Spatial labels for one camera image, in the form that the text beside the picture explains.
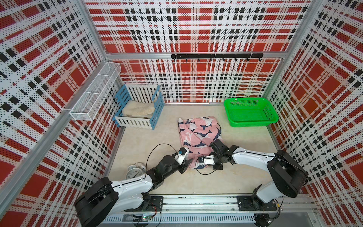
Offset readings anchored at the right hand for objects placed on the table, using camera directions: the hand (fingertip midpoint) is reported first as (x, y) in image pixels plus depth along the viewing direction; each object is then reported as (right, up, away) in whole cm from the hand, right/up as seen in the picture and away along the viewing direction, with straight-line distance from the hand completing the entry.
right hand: (213, 160), depth 88 cm
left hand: (-14, +5, -6) cm, 16 cm away
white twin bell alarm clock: (-47, -4, -6) cm, 47 cm away
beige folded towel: (-60, +35, +23) cm, 73 cm away
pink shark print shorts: (-10, +15, +13) cm, 22 cm away
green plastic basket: (+35, +32, +26) cm, 54 cm away
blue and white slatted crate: (-49, +47, +24) cm, 72 cm away
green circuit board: (-39, -23, -18) cm, 49 cm away
